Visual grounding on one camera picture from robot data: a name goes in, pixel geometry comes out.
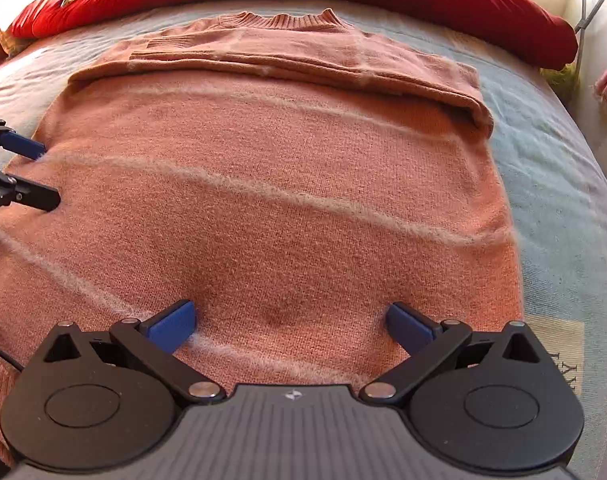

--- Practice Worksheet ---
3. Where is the yellow green plastic bag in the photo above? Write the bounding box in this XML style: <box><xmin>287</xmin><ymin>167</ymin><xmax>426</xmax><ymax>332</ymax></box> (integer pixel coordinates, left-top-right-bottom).
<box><xmin>541</xmin><ymin>57</ymin><xmax>580</xmax><ymax>106</ymax></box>

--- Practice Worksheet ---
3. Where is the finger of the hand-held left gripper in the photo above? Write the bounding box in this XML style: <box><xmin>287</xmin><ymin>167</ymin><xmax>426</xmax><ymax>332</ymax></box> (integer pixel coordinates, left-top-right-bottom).
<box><xmin>0</xmin><ymin>154</ymin><xmax>61</xmax><ymax>218</ymax></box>
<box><xmin>0</xmin><ymin>116</ymin><xmax>46</xmax><ymax>161</ymax></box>

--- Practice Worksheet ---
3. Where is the pink striped knit sweater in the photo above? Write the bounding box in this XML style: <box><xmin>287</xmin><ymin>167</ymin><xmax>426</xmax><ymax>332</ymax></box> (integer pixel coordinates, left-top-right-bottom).
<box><xmin>0</xmin><ymin>8</ymin><xmax>527</xmax><ymax>468</ymax></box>

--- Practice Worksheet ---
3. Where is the black cable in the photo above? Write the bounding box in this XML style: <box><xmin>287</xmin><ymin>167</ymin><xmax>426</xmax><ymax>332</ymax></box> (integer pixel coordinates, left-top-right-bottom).
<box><xmin>0</xmin><ymin>337</ymin><xmax>25</xmax><ymax>375</ymax></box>

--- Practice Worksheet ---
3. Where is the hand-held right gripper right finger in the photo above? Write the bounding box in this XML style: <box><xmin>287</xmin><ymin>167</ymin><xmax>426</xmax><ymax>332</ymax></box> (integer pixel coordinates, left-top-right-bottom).
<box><xmin>360</xmin><ymin>303</ymin><xmax>541</xmax><ymax>404</ymax></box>

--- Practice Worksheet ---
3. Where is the grey-blue plaid bed sheet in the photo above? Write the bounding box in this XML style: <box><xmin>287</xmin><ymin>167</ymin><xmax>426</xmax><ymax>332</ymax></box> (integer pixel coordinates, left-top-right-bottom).
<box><xmin>0</xmin><ymin>0</ymin><xmax>607</xmax><ymax>480</ymax></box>

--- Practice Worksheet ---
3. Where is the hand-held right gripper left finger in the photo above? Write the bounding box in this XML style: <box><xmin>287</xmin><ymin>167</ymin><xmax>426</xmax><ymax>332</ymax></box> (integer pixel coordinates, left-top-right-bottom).
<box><xmin>44</xmin><ymin>300</ymin><xmax>223</xmax><ymax>406</ymax></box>

